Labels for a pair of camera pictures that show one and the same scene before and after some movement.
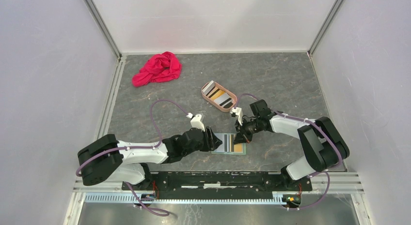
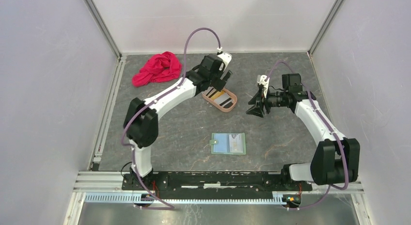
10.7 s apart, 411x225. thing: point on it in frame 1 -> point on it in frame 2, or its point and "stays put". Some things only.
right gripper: [239, 136] -> [257, 109]
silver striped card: [224, 100] stays put
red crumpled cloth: [160, 68] stays put
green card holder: [227, 147] stays put
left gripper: [213, 142] -> [219, 84]
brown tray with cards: [232, 95] stays put
